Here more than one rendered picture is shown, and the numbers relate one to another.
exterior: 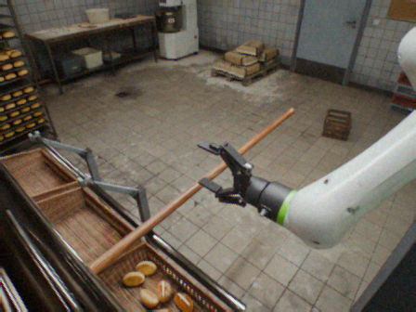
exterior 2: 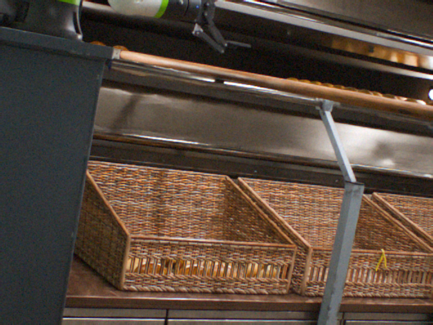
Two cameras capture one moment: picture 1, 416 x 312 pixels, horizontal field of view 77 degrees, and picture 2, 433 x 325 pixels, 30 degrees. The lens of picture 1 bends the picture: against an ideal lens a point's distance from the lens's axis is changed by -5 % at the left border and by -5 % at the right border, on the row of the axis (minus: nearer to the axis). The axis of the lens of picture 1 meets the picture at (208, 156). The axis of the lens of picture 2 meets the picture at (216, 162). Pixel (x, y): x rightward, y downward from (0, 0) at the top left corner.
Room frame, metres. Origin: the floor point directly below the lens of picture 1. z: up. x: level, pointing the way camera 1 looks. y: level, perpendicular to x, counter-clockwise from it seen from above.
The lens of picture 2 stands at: (1.33, -2.03, 1.19)
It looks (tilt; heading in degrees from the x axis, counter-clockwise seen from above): 6 degrees down; 110
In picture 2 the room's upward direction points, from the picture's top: 10 degrees clockwise
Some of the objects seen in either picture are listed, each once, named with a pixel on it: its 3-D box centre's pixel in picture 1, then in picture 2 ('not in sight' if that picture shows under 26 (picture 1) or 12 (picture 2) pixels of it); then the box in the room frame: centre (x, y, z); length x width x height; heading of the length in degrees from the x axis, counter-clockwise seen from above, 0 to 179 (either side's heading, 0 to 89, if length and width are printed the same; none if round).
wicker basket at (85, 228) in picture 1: (69, 237); (332, 236); (0.82, 0.69, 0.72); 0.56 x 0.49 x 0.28; 51
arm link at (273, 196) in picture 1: (274, 201); (170, 2); (0.46, -0.16, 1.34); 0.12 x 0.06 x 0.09; 140
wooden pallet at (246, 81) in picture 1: (246, 69); not in sight; (5.17, -0.75, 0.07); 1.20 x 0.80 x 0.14; 139
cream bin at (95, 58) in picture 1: (87, 58); not in sight; (5.05, 2.24, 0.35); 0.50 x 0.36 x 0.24; 51
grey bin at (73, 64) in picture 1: (66, 63); not in sight; (4.74, 2.51, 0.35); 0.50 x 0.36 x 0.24; 49
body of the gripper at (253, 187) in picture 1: (250, 188); (197, 8); (0.51, -0.11, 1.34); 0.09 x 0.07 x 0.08; 50
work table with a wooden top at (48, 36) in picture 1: (99, 48); not in sight; (5.27, 2.06, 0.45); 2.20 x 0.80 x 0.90; 139
